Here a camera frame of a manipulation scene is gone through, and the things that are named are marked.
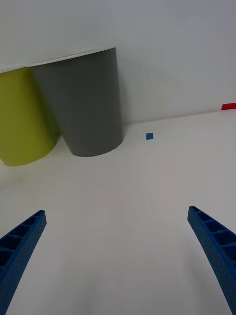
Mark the yellow-green plastic waste bin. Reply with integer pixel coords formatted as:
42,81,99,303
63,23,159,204
0,65,61,167

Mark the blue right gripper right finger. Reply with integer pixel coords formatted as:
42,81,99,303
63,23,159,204
187,205,236,315

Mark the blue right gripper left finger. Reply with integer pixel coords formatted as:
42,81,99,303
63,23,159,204
0,209,47,315

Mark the grey plastic waste bin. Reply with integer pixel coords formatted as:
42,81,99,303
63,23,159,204
29,47,124,158

